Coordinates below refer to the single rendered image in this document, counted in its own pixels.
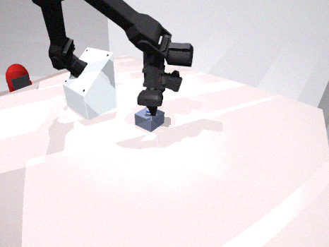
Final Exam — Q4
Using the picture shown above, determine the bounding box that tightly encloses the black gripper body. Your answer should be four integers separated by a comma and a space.
136, 64, 165, 107

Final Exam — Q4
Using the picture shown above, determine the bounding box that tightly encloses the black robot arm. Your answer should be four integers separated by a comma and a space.
32, 0, 193, 92

